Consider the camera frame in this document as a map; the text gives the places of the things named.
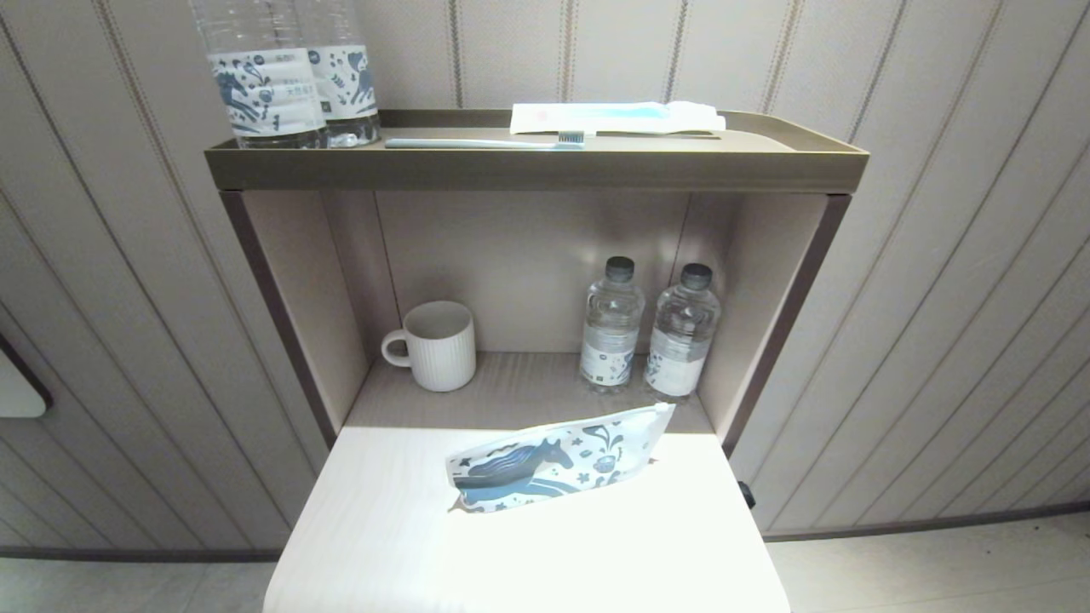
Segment large horse label water bottle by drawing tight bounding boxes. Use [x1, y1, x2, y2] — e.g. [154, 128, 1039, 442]
[189, 0, 329, 150]
[296, 0, 382, 147]

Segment toothbrush in white wrapper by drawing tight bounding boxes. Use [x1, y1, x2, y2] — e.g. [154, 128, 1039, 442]
[509, 100, 727, 137]

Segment beige wooden shelf unit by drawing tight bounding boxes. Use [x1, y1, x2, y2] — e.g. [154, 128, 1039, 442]
[204, 108, 871, 613]

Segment white blue horse pouch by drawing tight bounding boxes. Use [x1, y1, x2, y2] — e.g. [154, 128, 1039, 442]
[446, 403, 678, 514]

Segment light blue toothbrush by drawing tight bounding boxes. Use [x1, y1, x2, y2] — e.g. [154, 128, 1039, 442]
[384, 130, 587, 152]

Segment white ribbed ceramic mug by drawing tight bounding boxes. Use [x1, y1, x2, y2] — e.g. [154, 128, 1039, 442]
[381, 301, 477, 392]

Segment small clear water bottle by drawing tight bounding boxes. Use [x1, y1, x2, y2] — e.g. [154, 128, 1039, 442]
[645, 263, 723, 404]
[580, 256, 645, 394]

